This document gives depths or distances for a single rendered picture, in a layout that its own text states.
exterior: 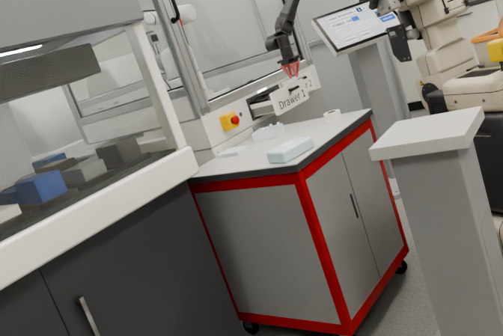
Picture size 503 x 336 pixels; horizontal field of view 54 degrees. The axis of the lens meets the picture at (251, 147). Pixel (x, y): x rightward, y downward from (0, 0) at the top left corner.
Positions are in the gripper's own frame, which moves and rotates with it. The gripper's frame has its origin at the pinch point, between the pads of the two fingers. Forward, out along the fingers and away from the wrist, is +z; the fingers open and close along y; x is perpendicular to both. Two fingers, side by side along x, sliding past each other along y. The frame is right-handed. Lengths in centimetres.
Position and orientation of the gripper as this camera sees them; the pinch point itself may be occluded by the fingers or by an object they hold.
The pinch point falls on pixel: (293, 75)
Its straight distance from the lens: 241.8
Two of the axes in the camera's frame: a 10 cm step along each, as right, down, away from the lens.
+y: -7.6, 1.0, 6.4
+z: 3.0, 9.3, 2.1
